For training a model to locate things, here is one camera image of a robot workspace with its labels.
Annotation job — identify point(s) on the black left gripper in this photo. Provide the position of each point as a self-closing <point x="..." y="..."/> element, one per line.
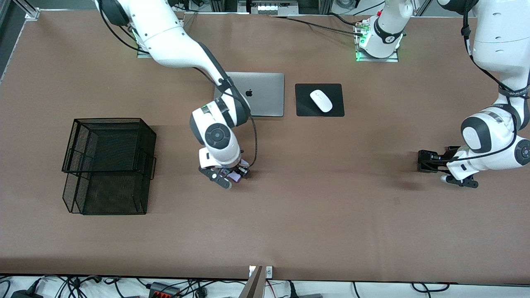
<point x="439" y="162"/>

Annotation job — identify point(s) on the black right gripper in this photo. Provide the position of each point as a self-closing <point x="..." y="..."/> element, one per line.
<point x="241" y="169"/>

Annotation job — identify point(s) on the small black flip phone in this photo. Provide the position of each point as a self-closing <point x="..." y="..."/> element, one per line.
<point x="430" y="163"/>

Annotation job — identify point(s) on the lilac flip phone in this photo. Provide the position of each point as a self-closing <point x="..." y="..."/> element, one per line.
<point x="234" y="177"/>

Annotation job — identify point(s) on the large black smartphone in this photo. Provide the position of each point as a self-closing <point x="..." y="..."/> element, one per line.
<point x="450" y="147"/>

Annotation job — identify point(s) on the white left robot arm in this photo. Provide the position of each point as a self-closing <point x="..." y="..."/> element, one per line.
<point x="497" y="41"/>

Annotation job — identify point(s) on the silver closed laptop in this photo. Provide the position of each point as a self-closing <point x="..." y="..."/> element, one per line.
<point x="269" y="99"/>

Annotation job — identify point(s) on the black mouse pad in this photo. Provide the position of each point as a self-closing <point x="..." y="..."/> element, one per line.
<point x="302" y="107"/>

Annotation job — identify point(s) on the white computer mouse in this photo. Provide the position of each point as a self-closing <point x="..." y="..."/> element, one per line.
<point x="321" y="101"/>

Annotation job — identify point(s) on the grey profile beam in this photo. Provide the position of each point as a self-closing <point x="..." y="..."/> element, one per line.
<point x="253" y="287"/>

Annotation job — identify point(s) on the black mesh two-tier tray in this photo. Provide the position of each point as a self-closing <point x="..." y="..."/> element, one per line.
<point x="116" y="194"/>

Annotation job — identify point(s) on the black power strip orange switches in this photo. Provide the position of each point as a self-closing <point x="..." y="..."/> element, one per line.
<point x="163" y="291"/>

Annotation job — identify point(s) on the grey box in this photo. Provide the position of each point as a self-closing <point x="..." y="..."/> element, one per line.
<point x="308" y="296"/>

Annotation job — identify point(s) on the white power strip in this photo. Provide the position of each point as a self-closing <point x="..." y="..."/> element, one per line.
<point x="269" y="8"/>

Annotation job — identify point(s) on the black power adapter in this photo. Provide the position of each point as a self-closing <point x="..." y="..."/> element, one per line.
<point x="25" y="294"/>

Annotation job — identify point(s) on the white table edge bracket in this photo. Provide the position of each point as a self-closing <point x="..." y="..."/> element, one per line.
<point x="252" y="271"/>
<point x="269" y="272"/>

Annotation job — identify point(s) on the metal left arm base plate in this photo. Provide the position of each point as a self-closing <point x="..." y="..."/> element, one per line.
<point x="377" y="60"/>

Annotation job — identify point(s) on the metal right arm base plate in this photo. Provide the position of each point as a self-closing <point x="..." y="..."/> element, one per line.
<point x="142" y="54"/>

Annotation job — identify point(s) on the aluminium frame post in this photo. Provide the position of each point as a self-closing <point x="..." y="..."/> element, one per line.
<point x="325" y="6"/>

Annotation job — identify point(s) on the aluminium corner profile bracket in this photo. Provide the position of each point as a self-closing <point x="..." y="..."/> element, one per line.
<point x="32" y="13"/>

